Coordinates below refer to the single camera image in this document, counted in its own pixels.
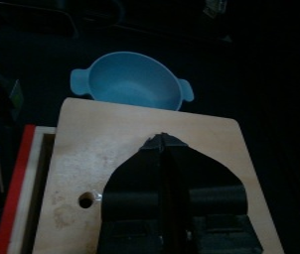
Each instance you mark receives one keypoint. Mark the red wooden drawer box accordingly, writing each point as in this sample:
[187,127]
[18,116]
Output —
[18,185]

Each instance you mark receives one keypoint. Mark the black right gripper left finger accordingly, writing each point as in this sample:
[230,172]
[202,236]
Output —
[133,185]

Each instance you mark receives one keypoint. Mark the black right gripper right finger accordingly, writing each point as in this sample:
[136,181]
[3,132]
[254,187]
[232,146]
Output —
[215,188]

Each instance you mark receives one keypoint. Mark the wooden cutting board with hole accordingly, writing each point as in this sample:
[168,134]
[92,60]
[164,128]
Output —
[90,142]

